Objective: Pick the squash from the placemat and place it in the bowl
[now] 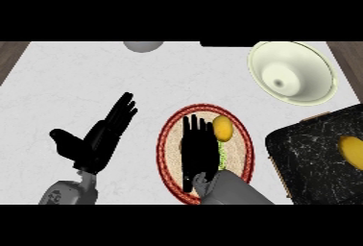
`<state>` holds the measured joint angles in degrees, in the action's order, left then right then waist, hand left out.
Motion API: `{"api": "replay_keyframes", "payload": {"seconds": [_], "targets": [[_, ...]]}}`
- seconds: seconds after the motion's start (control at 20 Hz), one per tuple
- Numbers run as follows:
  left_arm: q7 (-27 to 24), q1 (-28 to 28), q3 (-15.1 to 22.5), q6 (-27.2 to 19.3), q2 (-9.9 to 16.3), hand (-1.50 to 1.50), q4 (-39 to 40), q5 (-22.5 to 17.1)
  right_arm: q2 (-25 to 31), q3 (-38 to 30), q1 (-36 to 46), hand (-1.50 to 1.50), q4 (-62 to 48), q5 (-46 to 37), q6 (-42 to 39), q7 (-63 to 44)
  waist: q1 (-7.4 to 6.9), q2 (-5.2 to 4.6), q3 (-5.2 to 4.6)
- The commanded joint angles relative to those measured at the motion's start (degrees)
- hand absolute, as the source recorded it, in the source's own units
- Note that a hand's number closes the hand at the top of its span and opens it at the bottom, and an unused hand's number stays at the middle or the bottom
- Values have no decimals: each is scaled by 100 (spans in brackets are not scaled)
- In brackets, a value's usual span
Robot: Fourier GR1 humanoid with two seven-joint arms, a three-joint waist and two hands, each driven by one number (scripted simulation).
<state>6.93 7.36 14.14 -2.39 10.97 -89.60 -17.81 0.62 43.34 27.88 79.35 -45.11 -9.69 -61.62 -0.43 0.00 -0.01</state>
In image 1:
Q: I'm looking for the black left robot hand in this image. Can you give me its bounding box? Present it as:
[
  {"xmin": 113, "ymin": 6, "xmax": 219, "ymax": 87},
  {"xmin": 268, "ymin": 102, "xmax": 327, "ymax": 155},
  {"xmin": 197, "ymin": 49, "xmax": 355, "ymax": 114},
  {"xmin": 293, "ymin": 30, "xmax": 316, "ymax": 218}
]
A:
[{"xmin": 49, "ymin": 91, "xmax": 141, "ymax": 176}]

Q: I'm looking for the round red-rimmed woven placemat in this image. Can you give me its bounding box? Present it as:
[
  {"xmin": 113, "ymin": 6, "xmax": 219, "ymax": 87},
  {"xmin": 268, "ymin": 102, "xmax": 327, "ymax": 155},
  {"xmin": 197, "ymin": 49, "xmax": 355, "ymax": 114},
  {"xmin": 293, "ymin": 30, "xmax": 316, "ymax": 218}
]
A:
[{"xmin": 157, "ymin": 103, "xmax": 257, "ymax": 206}]

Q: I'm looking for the yellow round fruit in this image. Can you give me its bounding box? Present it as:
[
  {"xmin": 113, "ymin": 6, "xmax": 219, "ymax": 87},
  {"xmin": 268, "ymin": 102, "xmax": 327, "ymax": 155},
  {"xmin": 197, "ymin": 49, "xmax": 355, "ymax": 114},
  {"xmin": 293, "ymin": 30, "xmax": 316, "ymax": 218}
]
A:
[{"xmin": 338, "ymin": 135, "xmax": 363, "ymax": 171}]

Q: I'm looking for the yellow green squash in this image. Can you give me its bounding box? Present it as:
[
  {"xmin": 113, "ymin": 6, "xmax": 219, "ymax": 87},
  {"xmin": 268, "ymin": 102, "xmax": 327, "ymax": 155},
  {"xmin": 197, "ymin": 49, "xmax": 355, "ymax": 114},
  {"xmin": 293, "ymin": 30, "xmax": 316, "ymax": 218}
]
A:
[{"xmin": 211, "ymin": 114, "xmax": 237, "ymax": 172}]

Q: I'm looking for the cream white bowl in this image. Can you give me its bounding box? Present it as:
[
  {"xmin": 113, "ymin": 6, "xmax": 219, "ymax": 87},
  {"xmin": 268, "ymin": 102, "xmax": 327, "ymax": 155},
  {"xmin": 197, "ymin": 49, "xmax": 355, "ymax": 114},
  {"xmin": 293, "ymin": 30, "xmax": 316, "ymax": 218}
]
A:
[{"xmin": 247, "ymin": 41, "xmax": 341, "ymax": 107}]

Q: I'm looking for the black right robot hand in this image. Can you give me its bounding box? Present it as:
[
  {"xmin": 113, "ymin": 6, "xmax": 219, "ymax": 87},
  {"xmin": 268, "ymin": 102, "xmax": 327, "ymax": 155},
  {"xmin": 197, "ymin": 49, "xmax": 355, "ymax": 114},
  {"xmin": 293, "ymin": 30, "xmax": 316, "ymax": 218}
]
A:
[{"xmin": 179, "ymin": 114, "xmax": 222, "ymax": 194}]

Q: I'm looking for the grey round object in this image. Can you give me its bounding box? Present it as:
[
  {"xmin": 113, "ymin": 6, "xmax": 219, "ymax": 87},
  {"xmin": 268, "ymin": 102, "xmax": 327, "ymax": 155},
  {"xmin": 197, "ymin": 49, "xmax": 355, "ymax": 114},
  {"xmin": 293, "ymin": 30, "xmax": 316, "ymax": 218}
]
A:
[{"xmin": 123, "ymin": 41, "xmax": 164, "ymax": 54}]

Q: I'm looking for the black marble cutting board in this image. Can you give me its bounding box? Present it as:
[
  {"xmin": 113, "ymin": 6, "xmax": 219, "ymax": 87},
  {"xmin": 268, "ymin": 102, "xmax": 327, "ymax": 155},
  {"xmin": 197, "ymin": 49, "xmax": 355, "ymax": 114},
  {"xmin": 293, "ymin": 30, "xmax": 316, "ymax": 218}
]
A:
[{"xmin": 265, "ymin": 104, "xmax": 363, "ymax": 206}]

